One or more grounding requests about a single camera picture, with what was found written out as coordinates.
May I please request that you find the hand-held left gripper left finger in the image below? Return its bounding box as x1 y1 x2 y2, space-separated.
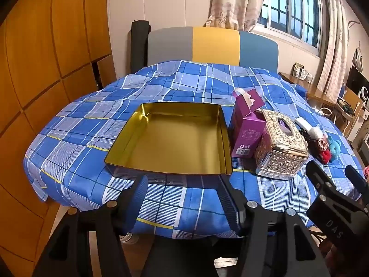
32 175 149 277

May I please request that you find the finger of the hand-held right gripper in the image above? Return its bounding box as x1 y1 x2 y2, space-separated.
306 160 332 194
344 164 369 206

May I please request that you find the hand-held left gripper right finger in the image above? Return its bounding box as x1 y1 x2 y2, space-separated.
218 175 332 277

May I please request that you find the blue plush toy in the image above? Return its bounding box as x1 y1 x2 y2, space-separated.
327 135 343 162

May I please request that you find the black sock white fluffy cuff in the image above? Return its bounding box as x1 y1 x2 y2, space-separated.
300 125 326 143

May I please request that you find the white soft packet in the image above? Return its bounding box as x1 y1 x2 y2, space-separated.
294 117 313 130

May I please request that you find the gold metal tin tray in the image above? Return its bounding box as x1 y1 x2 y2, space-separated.
104 102 233 176

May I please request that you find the person's right forearm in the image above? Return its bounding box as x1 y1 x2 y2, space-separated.
320 237 369 277

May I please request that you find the ornate metallic tissue box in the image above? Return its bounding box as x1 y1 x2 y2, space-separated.
254 109 309 181

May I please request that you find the wooden chair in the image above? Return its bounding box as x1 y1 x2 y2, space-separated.
337 88 364 140

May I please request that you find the purple tissue box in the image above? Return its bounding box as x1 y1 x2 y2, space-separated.
229 88 267 159

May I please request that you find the wooden side desk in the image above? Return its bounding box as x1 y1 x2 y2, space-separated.
278 72 338 113

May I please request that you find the blue plaid tablecloth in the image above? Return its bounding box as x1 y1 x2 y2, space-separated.
24 60 365 238

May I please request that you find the black monitor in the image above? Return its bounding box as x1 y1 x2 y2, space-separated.
346 68 369 99

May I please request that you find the striped light curtain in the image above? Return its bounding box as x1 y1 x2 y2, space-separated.
315 0 351 100

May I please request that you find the black rolled mat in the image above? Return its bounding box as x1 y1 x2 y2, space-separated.
130 20 152 74

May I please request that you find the grey yellow blue chair back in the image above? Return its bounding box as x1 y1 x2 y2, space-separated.
147 27 280 74

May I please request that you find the window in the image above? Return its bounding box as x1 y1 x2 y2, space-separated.
258 0 323 57

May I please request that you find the wooden wardrobe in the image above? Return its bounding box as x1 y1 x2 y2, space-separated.
0 0 117 277

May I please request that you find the patterned beige curtain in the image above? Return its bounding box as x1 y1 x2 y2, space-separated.
206 0 270 32

